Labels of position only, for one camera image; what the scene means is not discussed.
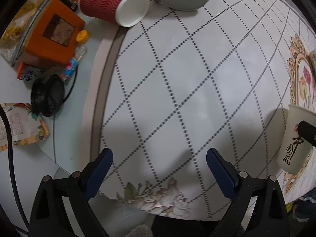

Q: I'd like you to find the white paper cup with print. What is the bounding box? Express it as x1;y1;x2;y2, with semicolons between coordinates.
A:
277;104;315;174

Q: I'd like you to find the red ribbed paper cup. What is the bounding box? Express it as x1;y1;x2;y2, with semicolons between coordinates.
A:
78;0;150;27

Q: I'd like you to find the floral paper packet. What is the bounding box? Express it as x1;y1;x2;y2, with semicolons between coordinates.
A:
1;103;50;146

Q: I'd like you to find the black round lid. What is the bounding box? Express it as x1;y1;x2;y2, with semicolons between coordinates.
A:
31;74;65;117

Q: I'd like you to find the floral diamond pattern table mat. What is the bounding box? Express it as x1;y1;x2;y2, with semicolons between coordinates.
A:
98;0;315;220

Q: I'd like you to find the yellow bottle cap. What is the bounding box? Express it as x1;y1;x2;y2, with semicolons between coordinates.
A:
76;29;90;44

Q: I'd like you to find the orange cardboard box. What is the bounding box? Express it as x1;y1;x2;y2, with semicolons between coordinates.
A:
17;0;85;70

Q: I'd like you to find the yellow plastic bag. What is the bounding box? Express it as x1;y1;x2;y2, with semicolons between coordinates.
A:
1;0;44;63

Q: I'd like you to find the black cable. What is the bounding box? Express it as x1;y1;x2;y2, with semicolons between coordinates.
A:
0;104;30;235

